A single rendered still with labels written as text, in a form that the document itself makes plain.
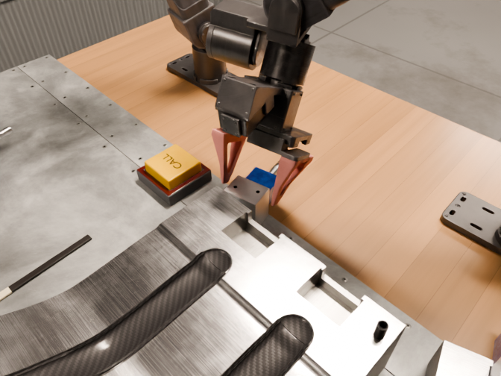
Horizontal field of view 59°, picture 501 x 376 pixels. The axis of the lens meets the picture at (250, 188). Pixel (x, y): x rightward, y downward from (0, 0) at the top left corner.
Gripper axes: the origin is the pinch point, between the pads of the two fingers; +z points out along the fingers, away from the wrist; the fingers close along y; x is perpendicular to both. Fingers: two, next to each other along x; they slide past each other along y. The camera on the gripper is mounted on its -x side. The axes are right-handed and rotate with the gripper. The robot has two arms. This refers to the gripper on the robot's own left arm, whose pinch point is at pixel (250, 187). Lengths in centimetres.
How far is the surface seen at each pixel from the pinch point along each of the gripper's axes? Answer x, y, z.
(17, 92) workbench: 4, -54, 3
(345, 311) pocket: -10.4, 18.3, 4.2
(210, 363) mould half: -22.2, 10.5, 8.3
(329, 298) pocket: -10.0, 16.3, 3.9
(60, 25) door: 115, -178, 3
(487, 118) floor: 192, 27, -12
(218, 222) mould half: -10.9, 2.2, 1.3
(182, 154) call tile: 1.8, -12.9, 0.2
